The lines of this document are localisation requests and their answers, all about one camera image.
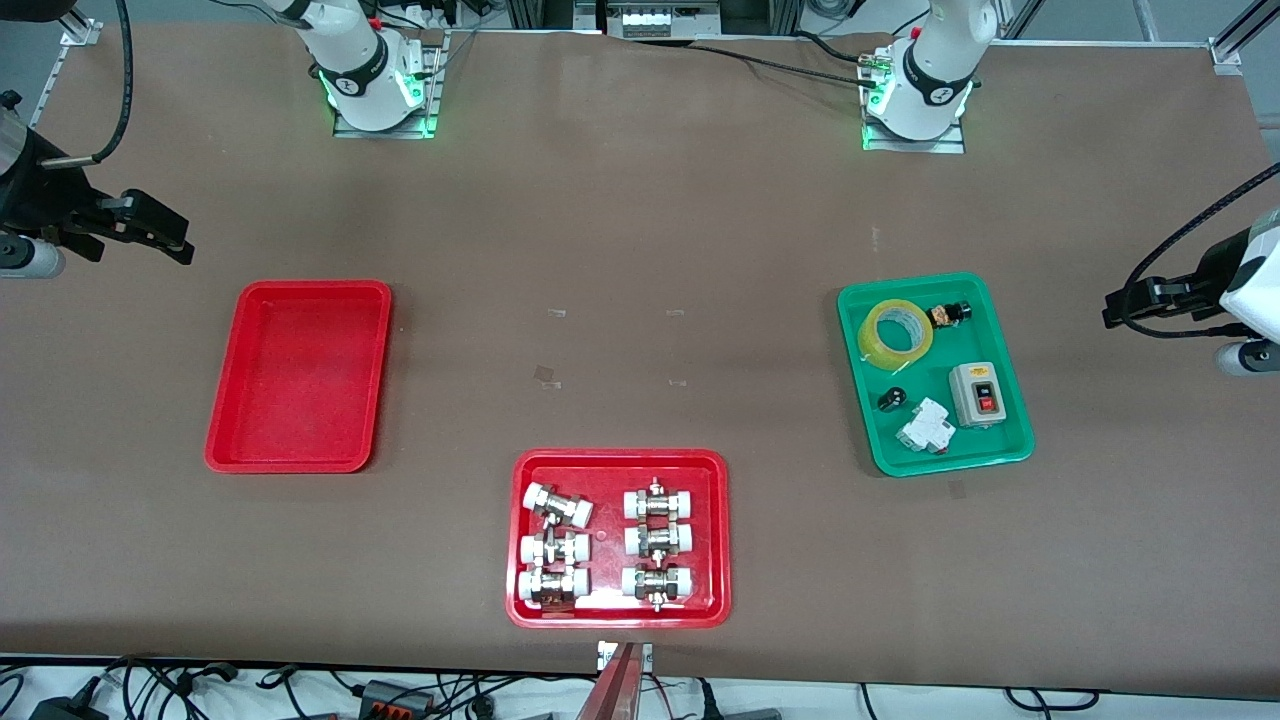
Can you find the yellow clear tape roll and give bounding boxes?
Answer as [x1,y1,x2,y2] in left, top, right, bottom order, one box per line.
[859,297,935,375]

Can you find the empty red plastic tray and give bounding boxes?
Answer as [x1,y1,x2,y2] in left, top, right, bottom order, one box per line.
[204,279,393,475]

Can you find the green plastic tray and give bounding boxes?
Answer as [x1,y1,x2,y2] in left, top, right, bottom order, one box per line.
[836,271,1036,479]

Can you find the red tray holding fittings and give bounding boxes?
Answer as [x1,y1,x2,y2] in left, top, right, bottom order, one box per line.
[505,448,732,630]

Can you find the white circuit breaker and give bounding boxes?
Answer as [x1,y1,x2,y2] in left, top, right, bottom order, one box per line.
[895,397,958,455]

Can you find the metal pipe fitting white caps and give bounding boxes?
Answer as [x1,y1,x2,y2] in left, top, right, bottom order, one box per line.
[620,562,695,611]
[522,482,594,529]
[623,522,695,559]
[517,567,591,609]
[623,478,697,521]
[519,530,591,567]

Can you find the black power adapter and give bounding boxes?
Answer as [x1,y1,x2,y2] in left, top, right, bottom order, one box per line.
[30,690,109,720]

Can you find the black orange connector box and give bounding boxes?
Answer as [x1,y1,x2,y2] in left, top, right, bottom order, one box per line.
[358,680,438,717]

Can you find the white power strip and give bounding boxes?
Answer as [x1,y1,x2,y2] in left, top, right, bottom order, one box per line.
[620,8,699,39]

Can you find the reddish metal stand bar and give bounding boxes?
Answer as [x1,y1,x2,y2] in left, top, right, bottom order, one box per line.
[575,640,654,720]

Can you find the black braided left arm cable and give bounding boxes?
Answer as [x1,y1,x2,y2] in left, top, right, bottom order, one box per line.
[1120,163,1280,341]

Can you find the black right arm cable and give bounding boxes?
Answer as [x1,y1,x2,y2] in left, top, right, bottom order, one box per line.
[45,0,136,168]

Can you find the grey push button switch box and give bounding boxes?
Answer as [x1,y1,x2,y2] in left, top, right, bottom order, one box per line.
[948,361,1011,429]

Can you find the black floor cable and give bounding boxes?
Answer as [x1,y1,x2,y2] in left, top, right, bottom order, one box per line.
[1005,688,1101,714]

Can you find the black cable across table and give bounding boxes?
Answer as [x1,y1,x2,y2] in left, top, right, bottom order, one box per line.
[690,40,883,87]

